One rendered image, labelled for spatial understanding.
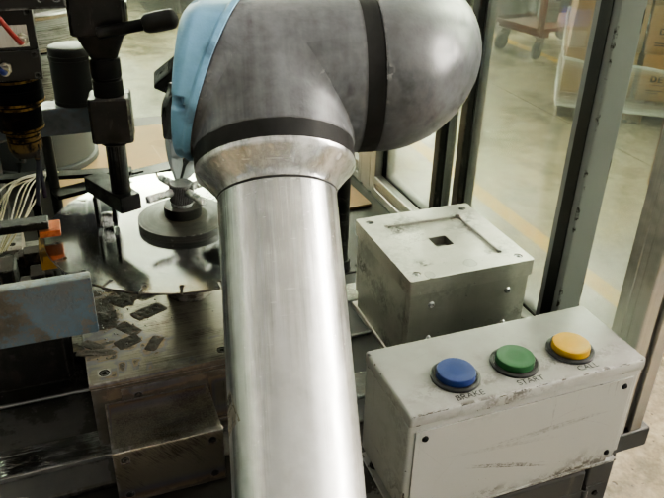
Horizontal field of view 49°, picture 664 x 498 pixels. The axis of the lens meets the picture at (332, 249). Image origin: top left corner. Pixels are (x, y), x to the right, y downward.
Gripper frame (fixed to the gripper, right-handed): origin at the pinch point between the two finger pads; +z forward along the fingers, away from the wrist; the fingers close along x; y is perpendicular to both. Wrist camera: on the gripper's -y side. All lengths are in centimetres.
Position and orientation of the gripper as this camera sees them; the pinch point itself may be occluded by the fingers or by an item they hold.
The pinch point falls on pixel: (178, 171)
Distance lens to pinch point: 98.2
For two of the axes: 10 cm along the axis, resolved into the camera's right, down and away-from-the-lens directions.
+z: -2.5, 9.7, 0.1
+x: 6.9, 1.7, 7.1
